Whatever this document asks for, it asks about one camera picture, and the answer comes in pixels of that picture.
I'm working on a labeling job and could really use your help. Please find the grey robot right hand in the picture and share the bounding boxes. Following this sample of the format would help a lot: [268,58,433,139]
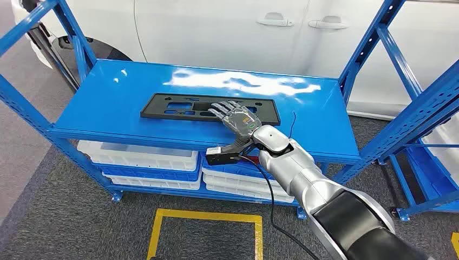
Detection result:
[208,101,263,141]

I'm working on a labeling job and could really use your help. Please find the black plastic mounting plate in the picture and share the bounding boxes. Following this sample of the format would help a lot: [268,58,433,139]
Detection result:
[140,93,281,126]

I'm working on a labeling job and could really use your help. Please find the blue steel shelf rack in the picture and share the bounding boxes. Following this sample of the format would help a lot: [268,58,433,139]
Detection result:
[333,0,459,222]
[0,0,363,220]

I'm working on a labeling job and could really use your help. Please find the white car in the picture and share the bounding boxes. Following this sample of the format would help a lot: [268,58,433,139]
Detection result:
[10,0,459,121]

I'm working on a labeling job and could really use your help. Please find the large white plastic crate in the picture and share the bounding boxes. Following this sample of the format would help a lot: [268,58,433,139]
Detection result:
[420,114,459,177]

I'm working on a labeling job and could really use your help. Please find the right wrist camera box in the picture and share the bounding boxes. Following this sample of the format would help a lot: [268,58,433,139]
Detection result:
[206,145,256,166]

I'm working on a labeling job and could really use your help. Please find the thin black antenna wire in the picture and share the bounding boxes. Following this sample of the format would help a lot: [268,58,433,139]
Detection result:
[288,111,297,139]

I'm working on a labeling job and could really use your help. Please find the black camera cable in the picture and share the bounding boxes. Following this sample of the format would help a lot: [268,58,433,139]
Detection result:
[237,155,320,260]

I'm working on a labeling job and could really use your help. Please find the white car door handle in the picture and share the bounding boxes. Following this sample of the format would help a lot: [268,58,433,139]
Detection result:
[256,12,296,28]
[308,15,350,30]

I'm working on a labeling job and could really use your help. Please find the black metal post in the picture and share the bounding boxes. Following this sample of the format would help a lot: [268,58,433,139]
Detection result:
[27,22,80,91]

